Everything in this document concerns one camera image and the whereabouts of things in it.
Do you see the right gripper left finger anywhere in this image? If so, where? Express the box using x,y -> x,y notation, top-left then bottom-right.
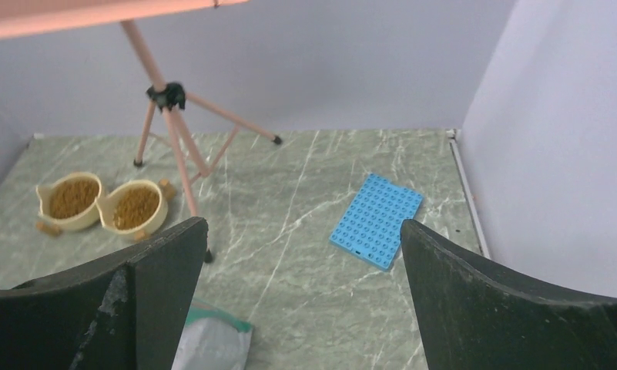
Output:
0,217 -> 208,369

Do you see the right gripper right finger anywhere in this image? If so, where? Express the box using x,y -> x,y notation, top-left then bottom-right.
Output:
401,220 -> 617,370

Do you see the green pet food bag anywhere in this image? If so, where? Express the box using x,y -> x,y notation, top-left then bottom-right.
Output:
172,298 -> 253,370

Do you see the right cream pet bowl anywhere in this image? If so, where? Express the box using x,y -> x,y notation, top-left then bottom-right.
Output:
95,180 -> 169,241

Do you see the cream pet bowl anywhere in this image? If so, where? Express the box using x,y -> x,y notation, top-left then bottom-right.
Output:
95,180 -> 169,241
35,172 -> 105,237

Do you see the brown pet food kibble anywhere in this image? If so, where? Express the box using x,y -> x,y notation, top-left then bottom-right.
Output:
49,178 -> 159,230

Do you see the left cream pet bowl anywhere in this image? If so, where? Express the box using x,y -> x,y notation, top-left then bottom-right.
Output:
35,172 -> 105,237

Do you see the wooden bowl stand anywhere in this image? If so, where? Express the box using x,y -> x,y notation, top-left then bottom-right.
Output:
35,177 -> 179,243

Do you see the blue studded building plate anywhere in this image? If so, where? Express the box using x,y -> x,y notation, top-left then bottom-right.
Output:
329,173 -> 424,272

